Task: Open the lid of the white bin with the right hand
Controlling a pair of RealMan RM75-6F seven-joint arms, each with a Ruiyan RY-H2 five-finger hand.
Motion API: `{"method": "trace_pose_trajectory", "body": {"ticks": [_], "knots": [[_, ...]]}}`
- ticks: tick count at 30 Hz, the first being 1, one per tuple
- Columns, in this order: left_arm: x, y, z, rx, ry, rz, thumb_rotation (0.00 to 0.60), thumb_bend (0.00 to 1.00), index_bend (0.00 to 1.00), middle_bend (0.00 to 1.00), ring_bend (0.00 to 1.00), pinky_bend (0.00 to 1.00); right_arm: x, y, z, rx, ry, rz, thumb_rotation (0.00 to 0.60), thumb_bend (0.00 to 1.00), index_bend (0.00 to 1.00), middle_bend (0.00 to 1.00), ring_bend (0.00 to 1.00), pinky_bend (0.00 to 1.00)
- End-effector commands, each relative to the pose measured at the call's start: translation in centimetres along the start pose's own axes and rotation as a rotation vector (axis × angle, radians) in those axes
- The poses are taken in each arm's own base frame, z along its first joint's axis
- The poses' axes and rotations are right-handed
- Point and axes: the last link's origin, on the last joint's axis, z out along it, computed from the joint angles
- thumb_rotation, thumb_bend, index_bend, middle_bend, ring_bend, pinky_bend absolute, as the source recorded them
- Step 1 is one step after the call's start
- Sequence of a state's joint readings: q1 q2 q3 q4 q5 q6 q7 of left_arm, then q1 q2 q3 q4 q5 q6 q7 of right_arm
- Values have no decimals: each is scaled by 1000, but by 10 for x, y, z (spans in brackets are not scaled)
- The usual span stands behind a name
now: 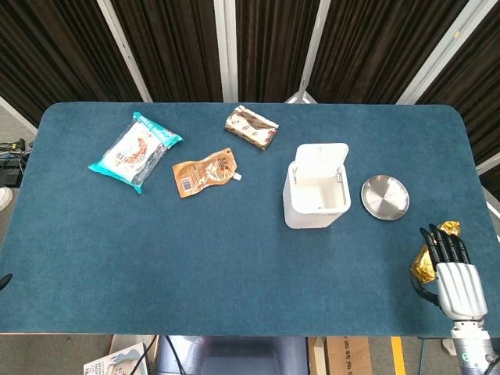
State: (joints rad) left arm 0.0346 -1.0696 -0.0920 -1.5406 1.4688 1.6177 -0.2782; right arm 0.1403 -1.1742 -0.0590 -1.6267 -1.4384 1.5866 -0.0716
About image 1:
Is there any white frame post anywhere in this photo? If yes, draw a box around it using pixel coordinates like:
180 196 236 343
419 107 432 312
96 0 153 103
213 0 239 103
396 0 484 105
284 0 331 105

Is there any brown cardboard box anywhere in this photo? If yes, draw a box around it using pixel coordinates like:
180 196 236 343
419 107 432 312
308 336 372 375

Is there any printed white book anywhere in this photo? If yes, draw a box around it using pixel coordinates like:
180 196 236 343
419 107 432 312
83 341 152 375

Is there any orange spout pouch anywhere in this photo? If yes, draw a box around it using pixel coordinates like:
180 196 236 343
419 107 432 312
172 147 243 199

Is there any black cable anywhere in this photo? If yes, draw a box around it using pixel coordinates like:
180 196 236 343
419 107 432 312
141 334 158 375

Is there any white plastic bin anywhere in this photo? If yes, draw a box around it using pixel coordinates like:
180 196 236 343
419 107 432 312
283 142 352 230

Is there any brown wrapped food package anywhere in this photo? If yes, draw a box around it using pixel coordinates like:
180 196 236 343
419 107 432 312
223 104 280 152

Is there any teal white snack package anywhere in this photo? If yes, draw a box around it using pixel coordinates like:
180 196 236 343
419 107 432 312
87 111 184 195

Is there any dark brown curtain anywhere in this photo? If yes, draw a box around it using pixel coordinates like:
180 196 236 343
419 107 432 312
0 0 500 188

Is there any round stainless steel plate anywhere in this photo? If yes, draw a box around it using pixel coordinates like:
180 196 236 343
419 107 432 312
360 175 411 221

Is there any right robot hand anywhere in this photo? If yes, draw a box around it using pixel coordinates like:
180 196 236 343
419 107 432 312
410 223 489 322

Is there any blue table mat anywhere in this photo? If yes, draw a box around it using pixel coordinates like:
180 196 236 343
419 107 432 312
0 102 500 338

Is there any white frame rail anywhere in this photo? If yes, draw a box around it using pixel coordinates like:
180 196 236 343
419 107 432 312
0 95 39 134

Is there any black electronics with cables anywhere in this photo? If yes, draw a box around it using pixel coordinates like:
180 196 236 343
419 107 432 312
0 138 34 188

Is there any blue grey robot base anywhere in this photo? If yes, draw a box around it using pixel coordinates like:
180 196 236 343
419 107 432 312
155 334 309 375

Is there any crumpled gold foil wrapper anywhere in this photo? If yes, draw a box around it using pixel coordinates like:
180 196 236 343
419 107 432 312
409 220 461 284

